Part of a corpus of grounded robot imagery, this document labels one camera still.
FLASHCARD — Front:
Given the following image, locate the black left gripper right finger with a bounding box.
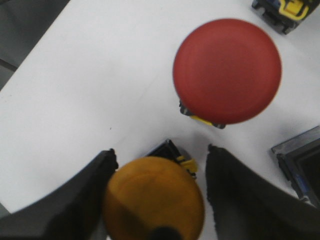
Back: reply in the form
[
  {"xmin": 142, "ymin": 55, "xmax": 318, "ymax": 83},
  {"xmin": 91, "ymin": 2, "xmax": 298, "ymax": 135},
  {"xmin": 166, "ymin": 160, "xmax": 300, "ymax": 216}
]
[{"xmin": 206, "ymin": 144, "xmax": 320, "ymax": 240}]

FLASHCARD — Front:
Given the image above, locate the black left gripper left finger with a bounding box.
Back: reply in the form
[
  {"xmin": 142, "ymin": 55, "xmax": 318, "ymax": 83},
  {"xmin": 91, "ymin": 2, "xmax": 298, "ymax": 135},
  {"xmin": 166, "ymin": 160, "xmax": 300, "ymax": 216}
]
[{"xmin": 0, "ymin": 149, "xmax": 119, "ymax": 240}]

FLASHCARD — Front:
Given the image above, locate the yellow mushroom push button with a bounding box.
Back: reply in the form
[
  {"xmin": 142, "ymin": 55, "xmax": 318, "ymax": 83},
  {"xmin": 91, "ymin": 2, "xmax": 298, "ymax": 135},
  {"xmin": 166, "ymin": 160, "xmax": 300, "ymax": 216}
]
[{"xmin": 102, "ymin": 139, "xmax": 205, "ymax": 240}]

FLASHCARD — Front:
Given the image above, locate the red mushroom push button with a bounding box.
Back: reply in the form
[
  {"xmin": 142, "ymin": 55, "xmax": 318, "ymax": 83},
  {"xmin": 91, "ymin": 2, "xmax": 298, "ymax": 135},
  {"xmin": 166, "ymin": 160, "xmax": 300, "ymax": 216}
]
[{"xmin": 172, "ymin": 18, "xmax": 282, "ymax": 128}]

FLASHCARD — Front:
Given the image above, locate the black blue switch block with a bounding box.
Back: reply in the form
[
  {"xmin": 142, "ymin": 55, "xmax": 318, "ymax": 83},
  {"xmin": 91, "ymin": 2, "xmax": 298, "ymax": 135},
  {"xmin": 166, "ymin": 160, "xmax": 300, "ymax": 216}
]
[{"xmin": 271, "ymin": 126, "xmax": 320, "ymax": 208}]

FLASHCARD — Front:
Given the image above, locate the push button switch block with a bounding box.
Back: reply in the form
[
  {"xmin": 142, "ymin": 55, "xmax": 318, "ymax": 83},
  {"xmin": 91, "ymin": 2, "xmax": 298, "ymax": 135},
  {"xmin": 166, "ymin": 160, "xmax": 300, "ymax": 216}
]
[{"xmin": 251, "ymin": 0, "xmax": 320, "ymax": 35}]

